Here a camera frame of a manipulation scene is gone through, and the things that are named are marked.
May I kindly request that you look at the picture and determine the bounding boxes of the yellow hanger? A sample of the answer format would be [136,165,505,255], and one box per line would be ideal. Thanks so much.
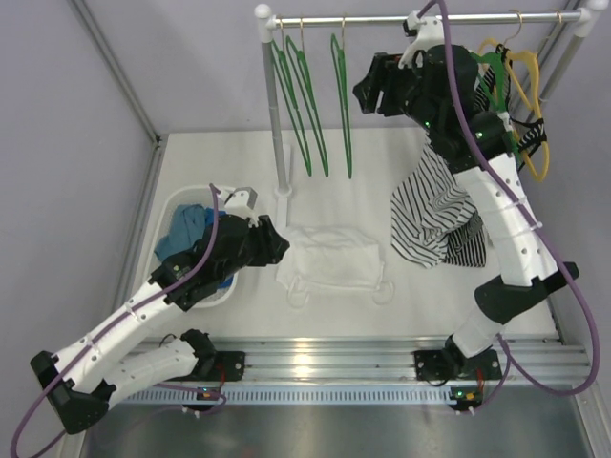
[476,34,551,182]

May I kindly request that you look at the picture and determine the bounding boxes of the white tank top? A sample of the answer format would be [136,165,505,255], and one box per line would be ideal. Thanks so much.
[276,226,394,308]

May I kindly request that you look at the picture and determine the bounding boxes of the striped tank top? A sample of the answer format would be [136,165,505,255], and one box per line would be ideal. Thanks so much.
[390,143,479,268]

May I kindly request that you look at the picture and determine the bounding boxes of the white plastic laundry basket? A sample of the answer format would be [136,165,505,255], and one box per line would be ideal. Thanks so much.
[144,185,238,309]

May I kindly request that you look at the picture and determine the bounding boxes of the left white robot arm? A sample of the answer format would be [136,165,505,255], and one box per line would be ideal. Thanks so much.
[31,215,290,434]

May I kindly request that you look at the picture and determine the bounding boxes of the dark striped garment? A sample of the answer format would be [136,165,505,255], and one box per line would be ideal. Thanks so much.
[443,45,548,268]

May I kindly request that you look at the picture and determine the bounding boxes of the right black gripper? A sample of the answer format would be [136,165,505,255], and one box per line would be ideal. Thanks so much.
[352,50,440,135]

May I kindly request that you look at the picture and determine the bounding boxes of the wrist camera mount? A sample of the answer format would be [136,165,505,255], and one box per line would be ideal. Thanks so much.
[218,186,259,225]
[398,11,444,69]

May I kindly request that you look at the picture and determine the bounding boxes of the white clothes rack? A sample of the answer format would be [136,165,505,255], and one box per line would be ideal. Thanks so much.
[254,0,611,249]

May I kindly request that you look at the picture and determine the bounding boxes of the dark blue garment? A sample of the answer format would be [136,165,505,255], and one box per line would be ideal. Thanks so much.
[204,207,234,289]

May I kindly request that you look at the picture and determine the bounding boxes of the green hanger with striped top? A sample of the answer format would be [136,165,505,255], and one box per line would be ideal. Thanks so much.
[471,44,520,166]

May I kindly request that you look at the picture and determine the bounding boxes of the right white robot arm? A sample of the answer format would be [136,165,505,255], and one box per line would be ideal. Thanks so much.
[353,45,579,379]

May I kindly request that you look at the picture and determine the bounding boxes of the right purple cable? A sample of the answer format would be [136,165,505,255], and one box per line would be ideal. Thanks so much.
[417,0,602,416]

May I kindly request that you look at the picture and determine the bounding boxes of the aluminium mounting rail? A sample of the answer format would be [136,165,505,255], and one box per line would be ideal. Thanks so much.
[124,339,591,406]

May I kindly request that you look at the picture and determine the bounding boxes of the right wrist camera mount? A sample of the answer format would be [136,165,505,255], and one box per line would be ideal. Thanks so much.
[398,11,444,69]

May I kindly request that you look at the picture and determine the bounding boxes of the light blue garment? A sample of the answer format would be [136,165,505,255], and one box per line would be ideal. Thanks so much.
[155,204,206,261]

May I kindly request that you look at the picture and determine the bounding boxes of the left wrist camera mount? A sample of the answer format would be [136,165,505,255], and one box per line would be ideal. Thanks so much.
[218,186,259,225]

